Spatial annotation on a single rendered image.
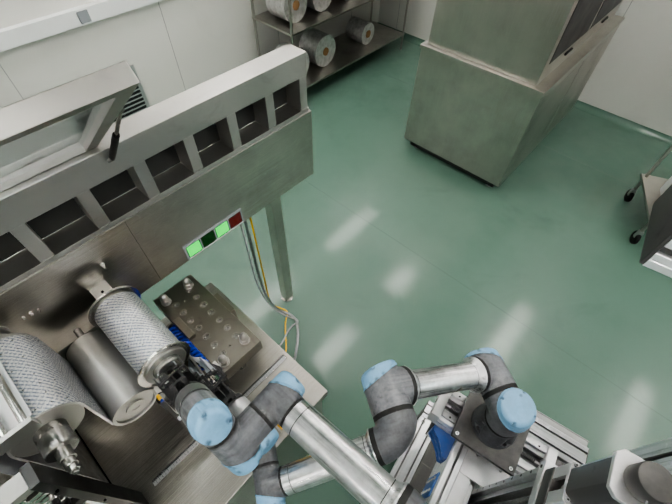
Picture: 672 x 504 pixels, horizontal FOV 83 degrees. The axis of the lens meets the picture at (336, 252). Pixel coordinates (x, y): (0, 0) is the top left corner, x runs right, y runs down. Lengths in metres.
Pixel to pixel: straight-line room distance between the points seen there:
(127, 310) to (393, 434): 0.78
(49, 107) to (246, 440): 0.66
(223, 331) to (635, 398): 2.38
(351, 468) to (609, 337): 2.43
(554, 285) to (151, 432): 2.60
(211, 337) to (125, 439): 0.40
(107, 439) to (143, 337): 0.50
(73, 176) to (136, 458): 0.87
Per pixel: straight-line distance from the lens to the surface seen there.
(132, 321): 1.17
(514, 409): 1.37
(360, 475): 0.85
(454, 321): 2.65
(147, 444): 1.48
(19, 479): 0.98
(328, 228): 2.96
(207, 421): 0.81
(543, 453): 1.69
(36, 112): 0.59
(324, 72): 4.43
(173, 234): 1.34
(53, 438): 1.06
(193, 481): 1.41
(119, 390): 1.19
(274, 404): 0.89
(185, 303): 1.49
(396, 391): 1.12
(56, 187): 1.10
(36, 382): 1.09
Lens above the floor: 2.25
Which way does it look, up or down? 53 degrees down
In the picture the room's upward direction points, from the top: 2 degrees clockwise
